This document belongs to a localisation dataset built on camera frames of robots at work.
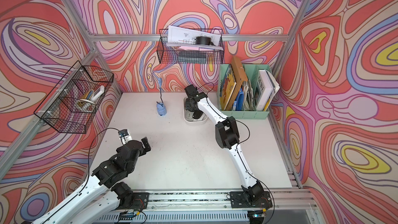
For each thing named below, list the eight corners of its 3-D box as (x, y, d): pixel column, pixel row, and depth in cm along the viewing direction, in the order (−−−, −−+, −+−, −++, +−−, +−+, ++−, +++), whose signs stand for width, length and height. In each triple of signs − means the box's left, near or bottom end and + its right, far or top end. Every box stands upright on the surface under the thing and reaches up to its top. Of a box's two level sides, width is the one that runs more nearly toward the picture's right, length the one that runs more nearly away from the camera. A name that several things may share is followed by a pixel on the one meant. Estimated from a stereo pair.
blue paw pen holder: (158, 115, 107) (155, 108, 101) (159, 109, 111) (156, 101, 104) (165, 115, 107) (163, 108, 101) (166, 109, 111) (164, 101, 104)
